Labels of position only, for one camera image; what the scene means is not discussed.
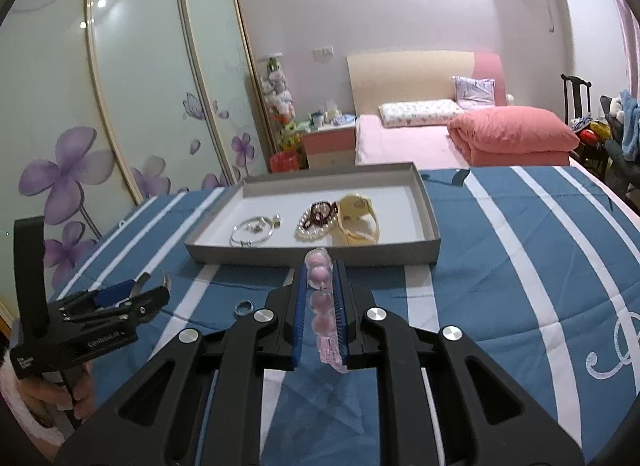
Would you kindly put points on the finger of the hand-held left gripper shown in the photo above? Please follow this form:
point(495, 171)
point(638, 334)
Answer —
point(112, 294)
point(147, 302)

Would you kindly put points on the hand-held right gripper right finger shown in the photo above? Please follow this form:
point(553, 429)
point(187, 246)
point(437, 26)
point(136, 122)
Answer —
point(400, 346)

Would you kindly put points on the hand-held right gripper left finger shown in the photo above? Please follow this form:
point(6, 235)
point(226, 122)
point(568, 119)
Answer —
point(240, 346)

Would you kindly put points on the silver cuff bangle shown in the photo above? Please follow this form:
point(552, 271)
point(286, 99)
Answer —
point(150, 280)

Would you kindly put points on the thin silver bangle with pearl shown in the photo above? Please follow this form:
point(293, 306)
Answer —
point(242, 238)

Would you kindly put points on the cream wrist watch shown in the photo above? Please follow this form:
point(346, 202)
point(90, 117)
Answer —
point(357, 218)

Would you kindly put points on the grey shallow cardboard tray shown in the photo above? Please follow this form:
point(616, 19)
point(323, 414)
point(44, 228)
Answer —
point(400, 211)

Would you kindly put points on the person's left hand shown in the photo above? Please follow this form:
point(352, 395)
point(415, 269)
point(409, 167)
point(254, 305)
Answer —
point(50, 396)

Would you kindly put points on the blue white striped blanket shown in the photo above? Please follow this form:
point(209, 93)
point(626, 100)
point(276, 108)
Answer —
point(490, 271)

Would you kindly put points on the red bag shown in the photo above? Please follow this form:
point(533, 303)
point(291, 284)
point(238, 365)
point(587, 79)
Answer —
point(284, 162)

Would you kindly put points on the pink bed sheet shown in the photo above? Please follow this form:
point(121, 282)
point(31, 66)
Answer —
point(400, 145)

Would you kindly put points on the glass wardrobe with purple flowers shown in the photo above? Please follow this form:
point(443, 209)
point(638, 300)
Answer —
point(140, 95)

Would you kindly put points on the pink and beige nightstand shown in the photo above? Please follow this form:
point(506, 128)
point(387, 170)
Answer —
point(327, 148)

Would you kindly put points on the white patterned pillow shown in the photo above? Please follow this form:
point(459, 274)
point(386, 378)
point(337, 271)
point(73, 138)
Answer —
point(420, 112)

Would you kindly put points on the folded pink quilt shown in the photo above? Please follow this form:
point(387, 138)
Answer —
point(510, 135)

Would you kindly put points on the stack of plush toys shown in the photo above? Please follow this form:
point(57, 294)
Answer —
point(280, 100)

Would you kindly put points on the purple printed pillow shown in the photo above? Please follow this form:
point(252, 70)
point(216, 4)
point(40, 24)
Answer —
point(474, 91)

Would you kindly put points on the beige and pink headboard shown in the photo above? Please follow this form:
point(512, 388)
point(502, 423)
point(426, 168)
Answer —
point(400, 78)

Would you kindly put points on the dark wooden chair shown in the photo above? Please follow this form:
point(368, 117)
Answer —
point(575, 95)

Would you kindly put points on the blue fleece garment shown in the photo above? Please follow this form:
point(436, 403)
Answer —
point(631, 125)

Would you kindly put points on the white air conditioner pipe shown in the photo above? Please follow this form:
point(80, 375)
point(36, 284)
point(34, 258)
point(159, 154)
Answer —
point(550, 0)

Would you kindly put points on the pink curtain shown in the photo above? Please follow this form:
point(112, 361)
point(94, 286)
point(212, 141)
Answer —
point(631, 40)

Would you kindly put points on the white wall outlet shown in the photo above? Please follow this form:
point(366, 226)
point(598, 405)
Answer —
point(323, 51)

